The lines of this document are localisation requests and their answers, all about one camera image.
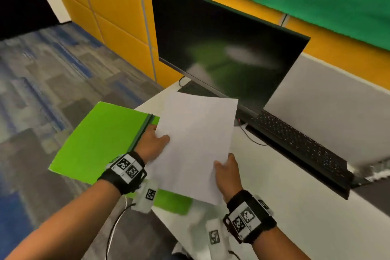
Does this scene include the yellow padded wall panels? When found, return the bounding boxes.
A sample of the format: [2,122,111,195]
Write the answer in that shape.
[44,0,390,91]

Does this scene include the white marker tag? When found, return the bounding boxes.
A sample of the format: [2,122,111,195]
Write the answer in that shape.
[205,220,230,254]
[133,179,159,214]

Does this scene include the person's left hand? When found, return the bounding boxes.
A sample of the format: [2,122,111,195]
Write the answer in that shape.
[135,124,171,164]

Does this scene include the person's left forearm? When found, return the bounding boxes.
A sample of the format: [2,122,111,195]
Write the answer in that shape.
[4,179,123,260]

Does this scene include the person's right forearm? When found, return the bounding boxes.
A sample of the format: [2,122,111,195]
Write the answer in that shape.
[252,226,312,260]

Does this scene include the grey desk divider panel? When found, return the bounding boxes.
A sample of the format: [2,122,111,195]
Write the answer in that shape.
[263,53,390,168]

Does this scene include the black keyboard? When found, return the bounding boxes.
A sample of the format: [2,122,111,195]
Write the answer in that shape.
[236,107,356,201]

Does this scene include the person's right hand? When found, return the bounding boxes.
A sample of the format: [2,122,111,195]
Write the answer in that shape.
[213,153,244,203]

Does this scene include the black keyboard cable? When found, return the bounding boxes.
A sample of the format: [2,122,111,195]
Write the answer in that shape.
[238,119,268,146]

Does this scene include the black wristband with marker tags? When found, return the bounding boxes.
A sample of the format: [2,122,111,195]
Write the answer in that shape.
[222,189,277,245]
[97,151,148,196]

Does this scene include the white cable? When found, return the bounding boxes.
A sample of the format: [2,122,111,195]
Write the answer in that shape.
[106,203,136,260]

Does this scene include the white paper sheet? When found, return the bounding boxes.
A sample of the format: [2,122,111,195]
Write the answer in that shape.
[146,91,239,206]

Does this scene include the black computer monitor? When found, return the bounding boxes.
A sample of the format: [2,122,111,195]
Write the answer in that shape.
[149,0,311,115]

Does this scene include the green open folder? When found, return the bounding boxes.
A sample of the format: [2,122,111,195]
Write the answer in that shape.
[48,101,194,216]

